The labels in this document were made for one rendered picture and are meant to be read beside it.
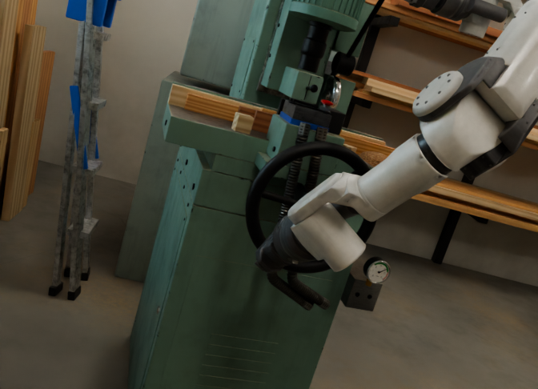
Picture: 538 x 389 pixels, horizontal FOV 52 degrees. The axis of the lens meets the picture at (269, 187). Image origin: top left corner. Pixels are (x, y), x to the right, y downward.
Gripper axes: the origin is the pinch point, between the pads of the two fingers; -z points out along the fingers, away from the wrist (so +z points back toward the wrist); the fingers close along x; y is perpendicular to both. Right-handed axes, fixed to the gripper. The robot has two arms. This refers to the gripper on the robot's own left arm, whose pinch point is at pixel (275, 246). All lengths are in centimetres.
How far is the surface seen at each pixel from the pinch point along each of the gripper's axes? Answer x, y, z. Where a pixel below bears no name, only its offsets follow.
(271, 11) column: 58, 39, -29
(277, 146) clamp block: 19.0, 12.6, -6.9
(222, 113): 24.4, 27.6, -26.6
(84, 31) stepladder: 35, 84, -82
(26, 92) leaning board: 22, 105, -154
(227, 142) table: 15.1, 21.2, -15.2
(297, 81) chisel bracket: 40.4, 19.7, -16.6
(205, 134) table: 12.5, 25.8, -15.0
